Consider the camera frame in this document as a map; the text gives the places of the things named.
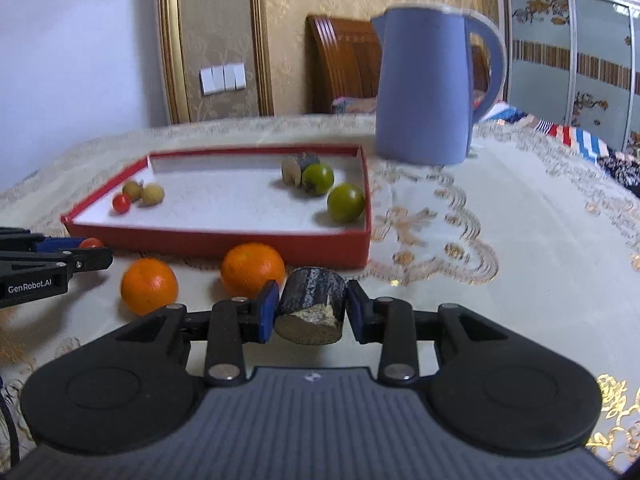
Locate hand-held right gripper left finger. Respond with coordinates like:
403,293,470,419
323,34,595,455
117,280,281,386

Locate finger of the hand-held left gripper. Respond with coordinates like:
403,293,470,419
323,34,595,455
0,227,84,257
0,247,114,277

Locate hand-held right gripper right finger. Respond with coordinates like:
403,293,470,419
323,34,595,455
346,280,521,386

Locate dark sugarcane piece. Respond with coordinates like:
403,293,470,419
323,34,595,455
281,152,321,188
274,266,348,346

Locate red cardboard box tray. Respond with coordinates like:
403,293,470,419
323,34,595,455
60,143,372,270

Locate green tomato with stem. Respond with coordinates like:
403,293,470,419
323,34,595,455
301,163,335,197

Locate large orange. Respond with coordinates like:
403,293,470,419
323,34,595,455
220,243,286,299

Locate small orange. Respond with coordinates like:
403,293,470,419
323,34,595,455
120,258,179,317

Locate patterned pillow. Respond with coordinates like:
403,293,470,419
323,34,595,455
330,96,380,115

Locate blue electric kettle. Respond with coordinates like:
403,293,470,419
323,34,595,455
370,2,508,166

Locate wooden bed headboard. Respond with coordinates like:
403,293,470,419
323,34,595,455
306,14,493,115

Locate striped colourful blanket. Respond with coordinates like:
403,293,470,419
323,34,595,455
480,101,631,166

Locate pile of clothes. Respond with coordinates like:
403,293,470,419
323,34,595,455
595,132,640,198

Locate floral sliding wardrobe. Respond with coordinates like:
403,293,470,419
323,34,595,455
492,0,640,153

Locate black cable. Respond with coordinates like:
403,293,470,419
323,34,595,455
0,380,22,466

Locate white light switch panel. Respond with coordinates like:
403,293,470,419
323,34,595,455
200,62,247,96

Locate gold wall frame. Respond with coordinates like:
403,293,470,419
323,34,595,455
156,0,275,125

